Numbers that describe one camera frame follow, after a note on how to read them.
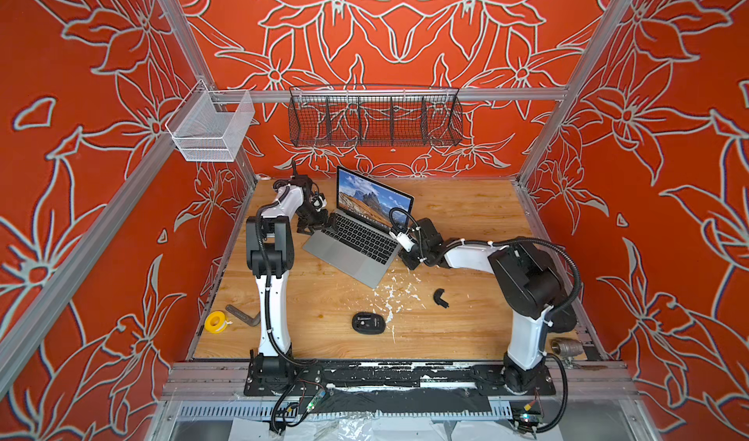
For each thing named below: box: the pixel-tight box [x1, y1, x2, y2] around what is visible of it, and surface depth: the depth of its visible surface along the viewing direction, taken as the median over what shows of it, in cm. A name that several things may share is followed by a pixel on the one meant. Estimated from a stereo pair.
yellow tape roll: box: [203, 311, 234, 335], surface depth 83 cm
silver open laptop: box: [302, 165, 415, 289], surface depth 100 cm
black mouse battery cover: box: [433, 287, 450, 309], surface depth 89 cm
